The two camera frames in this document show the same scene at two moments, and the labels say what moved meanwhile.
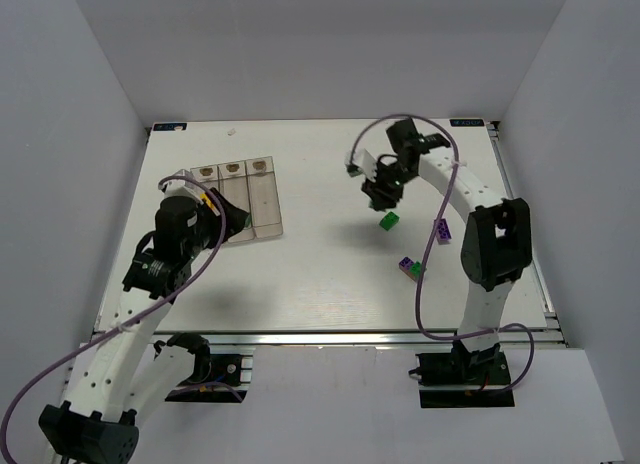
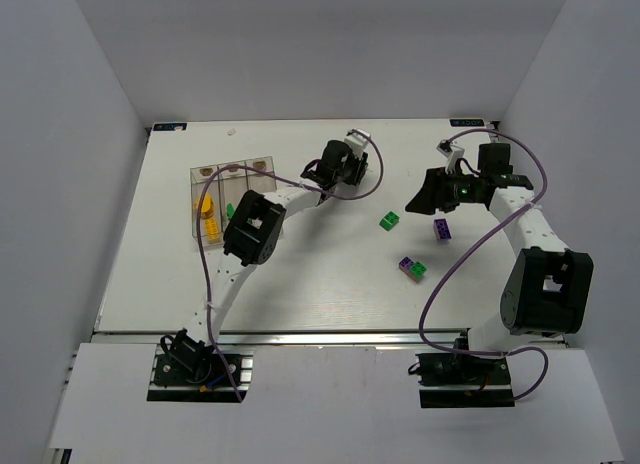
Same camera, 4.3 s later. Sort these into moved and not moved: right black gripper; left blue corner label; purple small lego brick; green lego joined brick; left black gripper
Moved: left black gripper; right black gripper
Not moved: purple small lego brick; green lego joined brick; left blue corner label
